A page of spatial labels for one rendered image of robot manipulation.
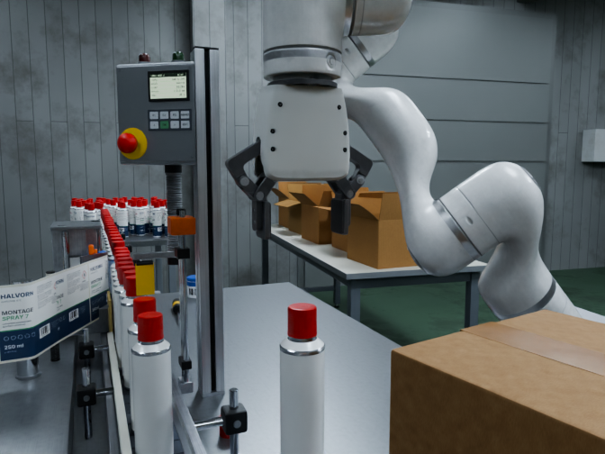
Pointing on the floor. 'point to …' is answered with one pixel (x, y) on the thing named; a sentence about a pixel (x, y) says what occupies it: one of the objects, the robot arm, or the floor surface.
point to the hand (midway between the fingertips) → (302, 227)
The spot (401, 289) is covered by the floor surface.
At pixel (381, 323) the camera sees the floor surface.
